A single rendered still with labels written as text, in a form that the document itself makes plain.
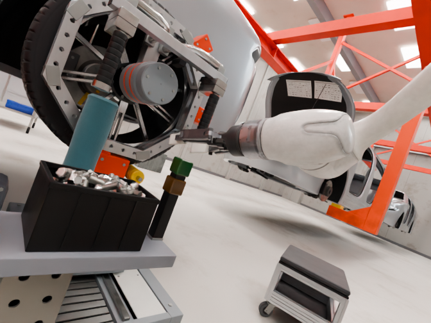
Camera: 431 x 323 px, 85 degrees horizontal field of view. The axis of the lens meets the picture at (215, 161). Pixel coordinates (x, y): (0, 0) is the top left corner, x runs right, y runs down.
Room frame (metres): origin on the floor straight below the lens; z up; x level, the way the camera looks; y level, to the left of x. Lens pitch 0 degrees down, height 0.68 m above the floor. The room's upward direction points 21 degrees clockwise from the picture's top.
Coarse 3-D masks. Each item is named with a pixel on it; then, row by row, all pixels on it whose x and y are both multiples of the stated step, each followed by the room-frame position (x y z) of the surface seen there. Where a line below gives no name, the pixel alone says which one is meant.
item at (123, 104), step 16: (128, 64) 0.91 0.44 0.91; (80, 80) 0.82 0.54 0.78; (112, 80) 0.88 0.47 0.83; (112, 96) 0.90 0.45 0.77; (176, 96) 1.12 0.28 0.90; (80, 112) 0.84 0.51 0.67; (160, 112) 1.04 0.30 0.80; (176, 112) 1.09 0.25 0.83; (112, 128) 0.92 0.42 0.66; (144, 128) 1.01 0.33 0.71; (160, 128) 1.09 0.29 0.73; (128, 144) 0.96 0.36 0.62
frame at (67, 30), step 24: (96, 0) 0.71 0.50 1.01; (144, 0) 0.79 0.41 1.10; (72, 24) 0.68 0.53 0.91; (48, 72) 0.67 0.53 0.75; (192, 72) 0.98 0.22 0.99; (192, 96) 1.07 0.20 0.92; (72, 120) 0.74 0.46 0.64; (192, 120) 1.03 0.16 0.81; (120, 144) 0.86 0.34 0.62; (144, 144) 0.97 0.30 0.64; (168, 144) 0.98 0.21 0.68
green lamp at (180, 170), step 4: (176, 156) 0.59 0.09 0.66; (176, 160) 0.58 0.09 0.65; (180, 160) 0.57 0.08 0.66; (184, 160) 0.57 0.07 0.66; (172, 164) 0.59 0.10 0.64; (176, 164) 0.57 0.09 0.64; (180, 164) 0.57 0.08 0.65; (184, 164) 0.57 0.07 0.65; (188, 164) 0.58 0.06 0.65; (192, 164) 0.59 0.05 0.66; (172, 168) 0.58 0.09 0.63; (176, 168) 0.57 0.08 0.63; (180, 168) 0.57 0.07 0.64; (184, 168) 0.57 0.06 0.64; (188, 168) 0.58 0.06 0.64; (176, 172) 0.57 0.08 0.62; (180, 172) 0.57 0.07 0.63; (184, 172) 0.58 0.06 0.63; (188, 172) 0.59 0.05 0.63; (184, 176) 0.58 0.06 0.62; (188, 176) 0.59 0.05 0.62
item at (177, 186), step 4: (168, 176) 0.59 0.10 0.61; (168, 180) 0.58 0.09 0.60; (172, 180) 0.57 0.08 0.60; (176, 180) 0.57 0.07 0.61; (180, 180) 0.58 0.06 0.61; (164, 184) 0.59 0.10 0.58; (168, 184) 0.58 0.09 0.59; (172, 184) 0.57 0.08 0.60; (176, 184) 0.57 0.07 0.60; (180, 184) 0.58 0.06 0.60; (184, 184) 0.59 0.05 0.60; (164, 188) 0.58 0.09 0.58; (168, 188) 0.57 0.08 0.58; (172, 188) 0.57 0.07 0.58; (176, 188) 0.57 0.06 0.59; (180, 188) 0.58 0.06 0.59; (168, 192) 0.57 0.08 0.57; (172, 192) 0.57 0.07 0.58; (176, 192) 0.58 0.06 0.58; (180, 192) 0.58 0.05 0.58
